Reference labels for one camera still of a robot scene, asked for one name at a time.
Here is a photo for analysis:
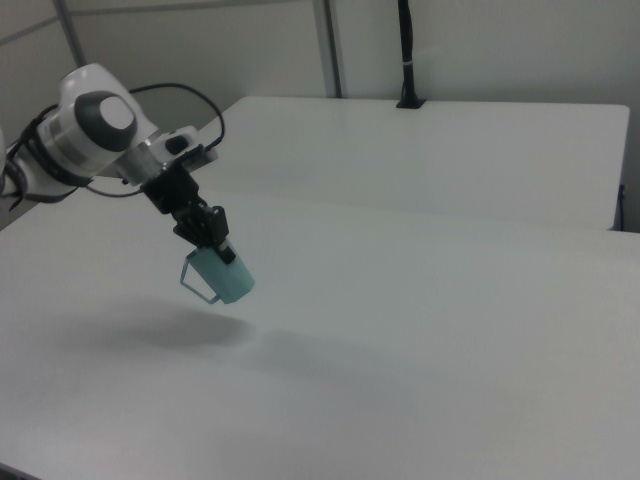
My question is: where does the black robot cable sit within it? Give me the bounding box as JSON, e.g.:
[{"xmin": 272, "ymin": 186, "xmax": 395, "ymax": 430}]
[{"xmin": 84, "ymin": 83, "xmax": 228, "ymax": 199}]

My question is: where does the light blue paper cup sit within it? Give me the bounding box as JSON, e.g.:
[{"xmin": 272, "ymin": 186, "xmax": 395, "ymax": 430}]
[{"xmin": 179, "ymin": 246, "xmax": 257, "ymax": 307}]

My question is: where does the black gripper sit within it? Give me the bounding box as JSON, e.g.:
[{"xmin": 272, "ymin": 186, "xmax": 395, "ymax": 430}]
[{"xmin": 141, "ymin": 167, "xmax": 237, "ymax": 265}]

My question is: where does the grey partition post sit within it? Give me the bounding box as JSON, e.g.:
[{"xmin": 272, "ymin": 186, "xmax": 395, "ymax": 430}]
[
  {"xmin": 313, "ymin": 0, "xmax": 344, "ymax": 99},
  {"xmin": 53, "ymin": 0, "xmax": 87, "ymax": 71}
]

